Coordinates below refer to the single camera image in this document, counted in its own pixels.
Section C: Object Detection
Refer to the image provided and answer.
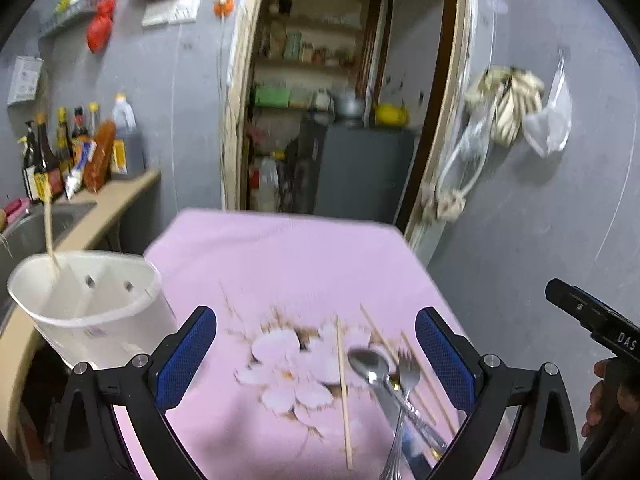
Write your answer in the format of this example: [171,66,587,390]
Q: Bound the orange-brown packet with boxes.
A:
[82,119,117,194]

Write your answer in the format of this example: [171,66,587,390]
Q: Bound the yellow round object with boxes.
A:
[374,103,409,127]

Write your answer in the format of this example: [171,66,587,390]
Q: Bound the knotted white rope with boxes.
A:
[419,100,489,222]

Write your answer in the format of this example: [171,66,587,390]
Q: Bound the wooden pantry shelf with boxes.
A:
[247,0,383,111]

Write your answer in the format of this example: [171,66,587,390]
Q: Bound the person's right hand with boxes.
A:
[587,359,609,428]

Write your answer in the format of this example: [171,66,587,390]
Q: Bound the metal pot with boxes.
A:
[332,89,366,124]

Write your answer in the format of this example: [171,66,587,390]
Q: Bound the grey refrigerator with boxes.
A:
[299,115,420,222]

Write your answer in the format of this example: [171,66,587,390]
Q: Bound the pink object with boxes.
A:
[2,197,31,222]

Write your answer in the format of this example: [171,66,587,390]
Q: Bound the white wall box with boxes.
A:
[7,55,45,106]

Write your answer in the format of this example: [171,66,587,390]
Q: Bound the white seasoning packet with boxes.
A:
[63,140,97,199]

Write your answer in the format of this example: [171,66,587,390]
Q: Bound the white plastic utensil holder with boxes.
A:
[7,251,179,368]

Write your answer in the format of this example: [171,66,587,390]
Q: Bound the pink floral tablecloth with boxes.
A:
[112,208,506,480]

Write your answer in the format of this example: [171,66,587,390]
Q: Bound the clear plastic bag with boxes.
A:
[522,49,573,157]

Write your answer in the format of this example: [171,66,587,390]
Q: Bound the white paper packet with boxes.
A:
[141,0,201,28]

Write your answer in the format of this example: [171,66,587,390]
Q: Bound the clear plastic bottle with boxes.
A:
[257,157,281,212]

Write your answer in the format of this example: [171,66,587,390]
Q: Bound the wooden door frame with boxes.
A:
[220,0,476,261]

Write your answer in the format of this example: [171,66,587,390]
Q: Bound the silver fork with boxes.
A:
[380,350,421,480]

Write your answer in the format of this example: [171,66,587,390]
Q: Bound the beige rag bundle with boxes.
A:
[464,66,546,149]

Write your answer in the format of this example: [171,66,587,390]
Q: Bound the hanging snack packets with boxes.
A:
[39,0,111,37]

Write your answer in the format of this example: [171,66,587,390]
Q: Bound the silver spoon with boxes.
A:
[347,348,449,456]

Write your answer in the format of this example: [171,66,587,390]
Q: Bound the red plastic bag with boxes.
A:
[86,0,118,54]

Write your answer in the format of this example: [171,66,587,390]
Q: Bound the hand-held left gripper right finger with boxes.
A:
[415,306,583,480]

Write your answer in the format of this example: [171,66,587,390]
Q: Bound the steel sink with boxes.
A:
[0,200,97,311]

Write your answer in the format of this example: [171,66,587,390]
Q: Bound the silver table knife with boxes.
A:
[372,384,432,467]

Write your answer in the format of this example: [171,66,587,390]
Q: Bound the green box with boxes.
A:
[254,86,291,108]

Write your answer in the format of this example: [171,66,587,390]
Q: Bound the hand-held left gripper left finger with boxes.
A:
[50,305,218,480]

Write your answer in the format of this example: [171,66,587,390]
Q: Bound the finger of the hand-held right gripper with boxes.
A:
[545,278,640,357]

